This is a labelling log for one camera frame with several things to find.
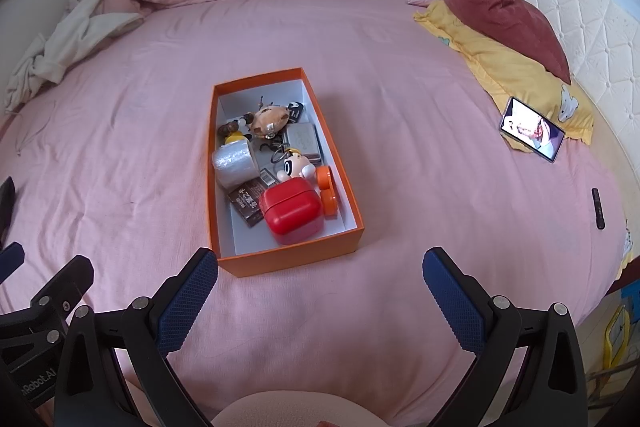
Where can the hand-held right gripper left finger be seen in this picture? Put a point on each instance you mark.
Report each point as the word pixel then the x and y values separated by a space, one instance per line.
pixel 187 302

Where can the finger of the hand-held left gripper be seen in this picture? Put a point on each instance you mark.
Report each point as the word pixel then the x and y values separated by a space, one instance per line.
pixel 10 259
pixel 65 282

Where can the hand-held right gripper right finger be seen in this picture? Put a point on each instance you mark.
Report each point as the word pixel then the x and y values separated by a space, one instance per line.
pixel 452 302

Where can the dark brown packet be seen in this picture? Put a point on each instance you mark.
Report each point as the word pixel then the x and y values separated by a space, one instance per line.
pixel 247 202

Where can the orange cardboard box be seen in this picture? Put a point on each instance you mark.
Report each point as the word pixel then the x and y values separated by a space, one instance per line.
pixel 300 257

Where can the red plastic case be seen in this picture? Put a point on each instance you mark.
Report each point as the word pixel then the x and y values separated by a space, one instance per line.
pixel 290 212

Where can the clear tape roll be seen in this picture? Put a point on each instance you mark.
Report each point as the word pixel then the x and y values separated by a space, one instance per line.
pixel 232 162

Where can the orange contact lens case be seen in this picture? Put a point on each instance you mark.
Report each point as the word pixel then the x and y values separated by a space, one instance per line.
pixel 330 202

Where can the small yellow toy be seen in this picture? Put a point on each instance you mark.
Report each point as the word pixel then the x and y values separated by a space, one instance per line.
pixel 234 138

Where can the silver metal tin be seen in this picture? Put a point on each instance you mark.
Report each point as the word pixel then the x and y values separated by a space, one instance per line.
pixel 302 139

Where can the small black stick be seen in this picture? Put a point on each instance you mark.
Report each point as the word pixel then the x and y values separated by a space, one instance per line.
pixel 598 207

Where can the smartphone with lit screen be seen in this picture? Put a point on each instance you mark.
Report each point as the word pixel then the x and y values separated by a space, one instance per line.
pixel 530 129

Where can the pink bed sheet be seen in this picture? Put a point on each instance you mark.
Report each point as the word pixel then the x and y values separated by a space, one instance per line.
pixel 400 107

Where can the crumpled white cloth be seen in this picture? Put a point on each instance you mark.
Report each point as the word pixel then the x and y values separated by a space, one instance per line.
pixel 65 37

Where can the yellow pillow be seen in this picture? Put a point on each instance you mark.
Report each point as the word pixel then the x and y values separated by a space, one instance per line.
pixel 500 62

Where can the maroon pillow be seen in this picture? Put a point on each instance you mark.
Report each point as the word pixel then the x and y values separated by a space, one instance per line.
pixel 510 12

